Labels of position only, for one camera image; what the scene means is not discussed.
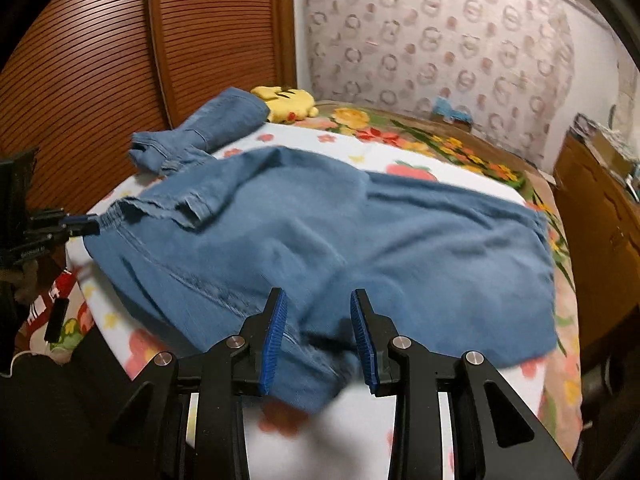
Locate blue denim pants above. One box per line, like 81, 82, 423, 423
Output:
82, 86, 558, 413

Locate circle patterned curtain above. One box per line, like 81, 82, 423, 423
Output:
295, 0, 576, 161

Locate wooden cabinet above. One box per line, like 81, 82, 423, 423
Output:
552, 127, 640, 361

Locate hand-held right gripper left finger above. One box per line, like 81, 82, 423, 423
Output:
107, 287, 290, 480

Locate yellow plush toy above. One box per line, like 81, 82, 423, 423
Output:
250, 85, 321, 125

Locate small cardboard box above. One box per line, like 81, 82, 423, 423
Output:
432, 97, 473, 126

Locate white cable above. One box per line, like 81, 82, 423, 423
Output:
0, 349, 32, 377

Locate red printed blanket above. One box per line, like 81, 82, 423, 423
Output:
15, 267, 96, 361

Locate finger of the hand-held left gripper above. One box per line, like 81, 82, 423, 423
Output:
33, 208, 101, 237

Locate white floral bed sheet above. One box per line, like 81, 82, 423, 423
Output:
65, 122, 548, 480

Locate tied beige curtain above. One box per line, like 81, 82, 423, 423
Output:
612, 57, 640, 136

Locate black rectangular device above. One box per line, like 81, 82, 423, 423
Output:
45, 297, 70, 343

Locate person's left hand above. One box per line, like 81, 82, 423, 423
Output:
0, 261, 40, 306

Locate person's black clothing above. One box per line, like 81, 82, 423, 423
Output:
0, 330, 196, 480

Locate wooden slatted wardrobe door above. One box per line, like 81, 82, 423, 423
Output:
0, 0, 168, 221
147, 0, 298, 128

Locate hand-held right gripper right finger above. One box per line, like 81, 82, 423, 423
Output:
350, 288, 576, 480

